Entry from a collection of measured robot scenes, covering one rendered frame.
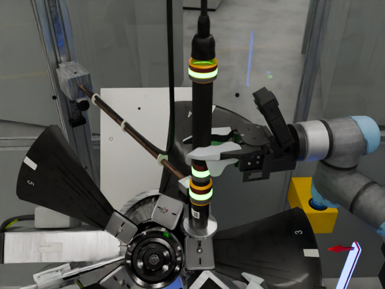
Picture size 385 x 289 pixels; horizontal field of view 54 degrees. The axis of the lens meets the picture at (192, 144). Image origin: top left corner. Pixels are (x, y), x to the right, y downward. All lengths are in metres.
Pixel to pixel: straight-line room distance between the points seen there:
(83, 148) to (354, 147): 0.96
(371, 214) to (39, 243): 0.74
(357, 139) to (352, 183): 0.09
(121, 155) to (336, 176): 0.58
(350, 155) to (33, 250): 0.75
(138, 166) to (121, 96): 0.20
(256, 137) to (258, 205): 1.13
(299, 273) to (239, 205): 0.94
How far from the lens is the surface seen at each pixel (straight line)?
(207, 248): 0.86
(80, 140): 1.38
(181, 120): 0.89
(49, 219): 1.04
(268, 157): 0.67
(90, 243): 0.98
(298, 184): 1.22
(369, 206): 0.76
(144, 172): 1.06
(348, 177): 0.78
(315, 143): 0.70
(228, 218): 1.82
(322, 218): 1.17
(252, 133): 0.68
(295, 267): 0.86
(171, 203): 0.84
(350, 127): 0.74
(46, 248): 1.01
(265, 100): 0.62
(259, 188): 1.71
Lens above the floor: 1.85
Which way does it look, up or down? 35 degrees down
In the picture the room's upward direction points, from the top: straight up
